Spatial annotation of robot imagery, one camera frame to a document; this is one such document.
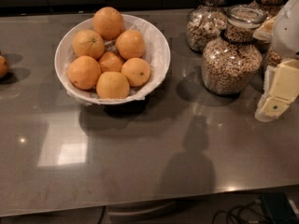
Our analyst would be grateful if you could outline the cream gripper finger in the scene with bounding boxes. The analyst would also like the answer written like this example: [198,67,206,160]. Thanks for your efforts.
[253,17,276,42]
[255,59,299,122]

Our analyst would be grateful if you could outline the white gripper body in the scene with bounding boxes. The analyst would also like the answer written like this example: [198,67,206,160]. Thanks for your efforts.
[271,0,299,59]

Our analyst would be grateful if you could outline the white bowl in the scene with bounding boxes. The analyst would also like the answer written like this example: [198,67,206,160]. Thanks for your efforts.
[54,14,171,105]

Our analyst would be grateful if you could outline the center small orange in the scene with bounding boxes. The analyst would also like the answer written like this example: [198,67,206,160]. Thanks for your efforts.
[98,51,124,72]

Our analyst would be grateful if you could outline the right hidden glass jar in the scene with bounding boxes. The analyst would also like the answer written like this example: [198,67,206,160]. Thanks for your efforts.
[263,48,282,70]

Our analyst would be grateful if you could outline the back right glass jar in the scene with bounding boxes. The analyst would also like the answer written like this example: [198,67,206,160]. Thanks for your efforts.
[250,0,284,53]

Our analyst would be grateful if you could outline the front glass cereal jar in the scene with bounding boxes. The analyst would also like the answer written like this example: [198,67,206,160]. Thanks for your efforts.
[201,5,267,96]

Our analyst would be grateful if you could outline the back left glass jar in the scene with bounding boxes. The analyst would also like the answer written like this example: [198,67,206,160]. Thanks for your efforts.
[186,0,226,53]

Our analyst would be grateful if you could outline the dark box under table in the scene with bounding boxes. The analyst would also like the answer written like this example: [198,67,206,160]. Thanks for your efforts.
[261,193,299,224]

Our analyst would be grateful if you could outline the black cables under table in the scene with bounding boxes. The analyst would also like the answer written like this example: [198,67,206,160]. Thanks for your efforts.
[211,199,265,224]

